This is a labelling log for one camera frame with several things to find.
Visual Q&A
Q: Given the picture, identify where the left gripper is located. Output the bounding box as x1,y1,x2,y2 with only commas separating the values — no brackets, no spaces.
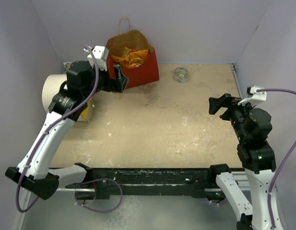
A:
83,62,128,100

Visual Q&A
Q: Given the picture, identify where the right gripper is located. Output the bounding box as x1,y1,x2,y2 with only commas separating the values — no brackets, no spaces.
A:
209,92,257,141

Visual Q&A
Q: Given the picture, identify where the colourful candy bag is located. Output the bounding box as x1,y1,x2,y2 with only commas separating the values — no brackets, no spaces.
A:
121,47,138,58

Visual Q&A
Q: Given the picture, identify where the orange kettle chips bag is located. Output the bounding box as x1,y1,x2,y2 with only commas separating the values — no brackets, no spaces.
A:
111,49,151,69

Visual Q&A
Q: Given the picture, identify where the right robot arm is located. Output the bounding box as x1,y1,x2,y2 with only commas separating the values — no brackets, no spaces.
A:
207,93,284,230

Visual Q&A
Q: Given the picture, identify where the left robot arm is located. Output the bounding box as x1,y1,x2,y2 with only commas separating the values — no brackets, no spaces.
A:
5,61,129,200

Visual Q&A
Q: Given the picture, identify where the clear tape roll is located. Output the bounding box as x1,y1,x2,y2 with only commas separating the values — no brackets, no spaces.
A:
173,67,190,83

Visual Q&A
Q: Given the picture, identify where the white cylinder with orange end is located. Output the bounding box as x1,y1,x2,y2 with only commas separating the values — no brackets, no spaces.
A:
42,74,94,123

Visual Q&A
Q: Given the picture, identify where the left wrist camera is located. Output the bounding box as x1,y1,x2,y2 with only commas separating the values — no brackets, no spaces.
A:
83,46,109,69

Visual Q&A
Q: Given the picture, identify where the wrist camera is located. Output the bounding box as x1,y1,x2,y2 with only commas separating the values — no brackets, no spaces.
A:
83,46,109,69
238,85,267,107

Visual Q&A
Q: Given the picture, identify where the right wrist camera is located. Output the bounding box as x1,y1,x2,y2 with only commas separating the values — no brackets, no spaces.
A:
238,85,267,107

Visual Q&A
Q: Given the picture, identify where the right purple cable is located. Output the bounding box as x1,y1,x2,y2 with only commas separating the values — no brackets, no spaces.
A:
257,88,296,228

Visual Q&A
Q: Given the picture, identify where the purple cable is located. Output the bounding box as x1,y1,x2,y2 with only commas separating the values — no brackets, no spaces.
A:
15,45,100,213
257,88,296,228

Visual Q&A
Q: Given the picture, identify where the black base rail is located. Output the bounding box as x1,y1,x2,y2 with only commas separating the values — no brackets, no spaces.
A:
67,164,231,199

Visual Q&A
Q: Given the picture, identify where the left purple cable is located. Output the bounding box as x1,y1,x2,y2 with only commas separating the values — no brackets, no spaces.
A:
15,45,100,213

